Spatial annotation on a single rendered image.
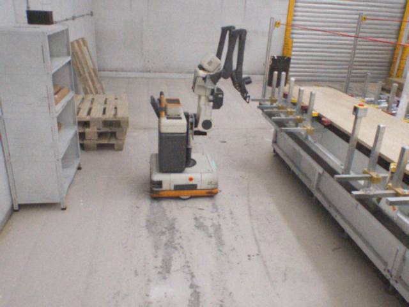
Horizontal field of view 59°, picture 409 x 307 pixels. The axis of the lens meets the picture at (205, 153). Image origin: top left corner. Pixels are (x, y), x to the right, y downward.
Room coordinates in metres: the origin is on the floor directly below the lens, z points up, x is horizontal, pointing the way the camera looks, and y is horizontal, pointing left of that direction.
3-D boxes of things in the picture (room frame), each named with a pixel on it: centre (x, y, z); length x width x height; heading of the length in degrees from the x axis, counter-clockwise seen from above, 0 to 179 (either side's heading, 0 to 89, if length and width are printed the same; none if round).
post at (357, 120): (2.42, -1.04, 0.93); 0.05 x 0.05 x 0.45; 10
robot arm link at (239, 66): (3.28, -0.26, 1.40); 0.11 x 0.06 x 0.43; 9
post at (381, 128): (2.16, -1.09, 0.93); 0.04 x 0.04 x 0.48; 10
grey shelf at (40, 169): (3.23, 1.54, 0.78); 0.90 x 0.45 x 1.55; 10
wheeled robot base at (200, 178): (3.42, 0.23, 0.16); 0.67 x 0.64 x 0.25; 100
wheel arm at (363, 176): (2.11, -1.04, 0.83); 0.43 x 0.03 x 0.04; 100
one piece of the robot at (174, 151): (3.40, 0.32, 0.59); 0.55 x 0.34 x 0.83; 10
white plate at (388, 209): (1.94, -1.10, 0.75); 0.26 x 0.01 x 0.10; 10
